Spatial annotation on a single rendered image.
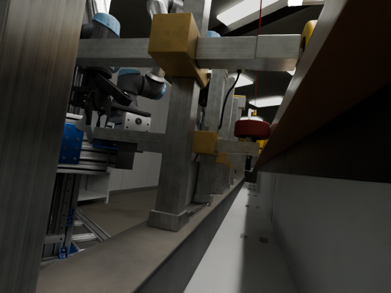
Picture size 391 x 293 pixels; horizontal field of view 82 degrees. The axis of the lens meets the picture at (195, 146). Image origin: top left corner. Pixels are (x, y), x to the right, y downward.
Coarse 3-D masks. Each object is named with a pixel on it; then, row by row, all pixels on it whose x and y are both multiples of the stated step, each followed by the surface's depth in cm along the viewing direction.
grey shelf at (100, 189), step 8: (112, 168) 358; (88, 176) 368; (96, 176) 367; (104, 176) 362; (80, 184) 356; (88, 184) 368; (96, 184) 365; (104, 184) 360; (80, 192) 343; (88, 192) 352; (96, 192) 360; (104, 192) 358; (80, 200) 303
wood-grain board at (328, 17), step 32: (352, 0) 9; (384, 0) 9; (320, 32) 14; (352, 32) 11; (384, 32) 11; (320, 64) 15; (352, 64) 15; (384, 64) 14; (288, 96) 25; (320, 96) 21; (352, 96) 20; (288, 128) 37; (256, 160) 182
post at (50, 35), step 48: (0, 0) 8; (48, 0) 10; (0, 48) 8; (48, 48) 10; (0, 96) 8; (48, 96) 10; (0, 144) 9; (48, 144) 11; (0, 192) 9; (48, 192) 11; (0, 240) 9; (0, 288) 9
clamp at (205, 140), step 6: (198, 132) 51; (204, 132) 50; (210, 132) 50; (198, 138) 50; (204, 138) 50; (210, 138) 50; (216, 138) 53; (198, 144) 50; (204, 144) 50; (210, 144) 50; (192, 150) 50; (198, 150) 50; (204, 150) 50; (210, 150) 49; (216, 156) 58
